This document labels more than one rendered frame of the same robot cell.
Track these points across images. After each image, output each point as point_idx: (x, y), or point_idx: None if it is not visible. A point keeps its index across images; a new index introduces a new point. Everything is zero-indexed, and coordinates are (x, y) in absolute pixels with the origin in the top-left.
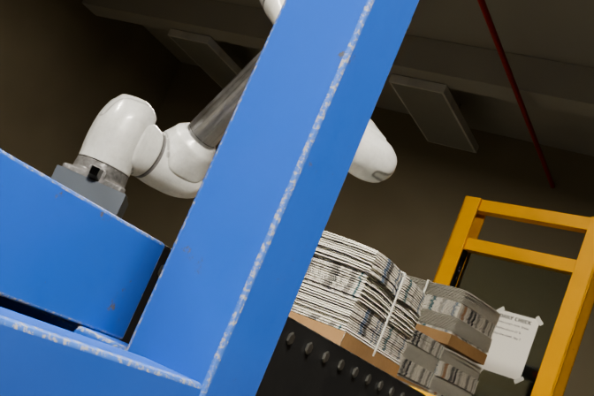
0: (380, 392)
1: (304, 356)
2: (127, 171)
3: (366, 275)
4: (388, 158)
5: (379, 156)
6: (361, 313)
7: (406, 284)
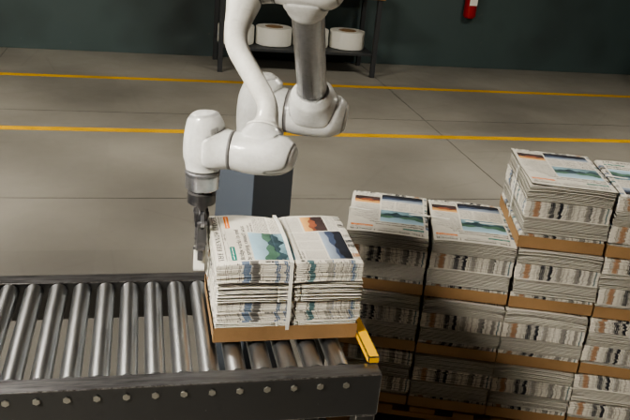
0: (162, 397)
1: (6, 408)
2: None
3: (217, 284)
4: (267, 159)
5: (255, 161)
6: (234, 308)
7: (302, 268)
